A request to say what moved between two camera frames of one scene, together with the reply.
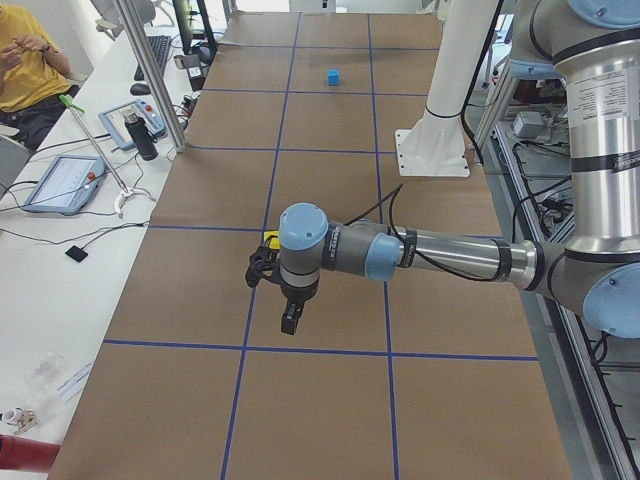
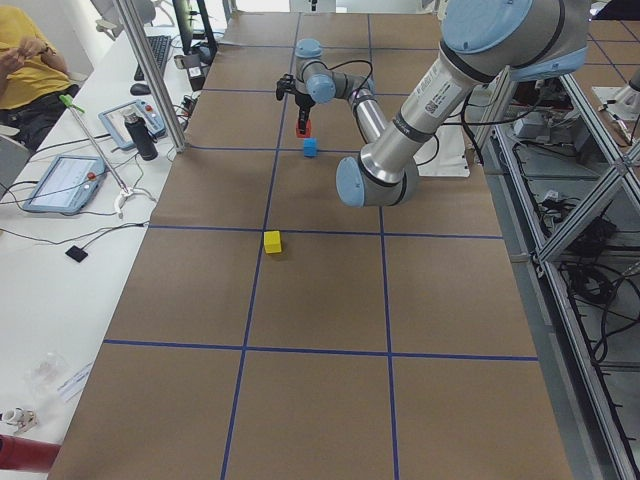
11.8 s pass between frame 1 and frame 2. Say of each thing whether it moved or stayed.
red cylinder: stayed
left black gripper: moved
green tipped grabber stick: stayed
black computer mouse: stayed
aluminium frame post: stayed
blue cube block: moved
